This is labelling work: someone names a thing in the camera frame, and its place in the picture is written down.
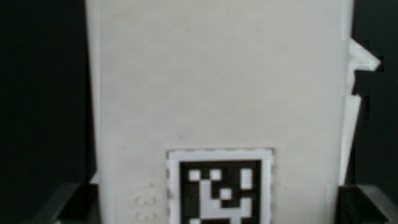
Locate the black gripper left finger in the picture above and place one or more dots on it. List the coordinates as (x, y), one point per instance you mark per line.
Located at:
(71, 207)

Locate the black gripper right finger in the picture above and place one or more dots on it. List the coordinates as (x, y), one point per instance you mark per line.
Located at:
(364, 206)

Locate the white cabinet top block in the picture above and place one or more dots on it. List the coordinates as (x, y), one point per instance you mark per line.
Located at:
(218, 78)

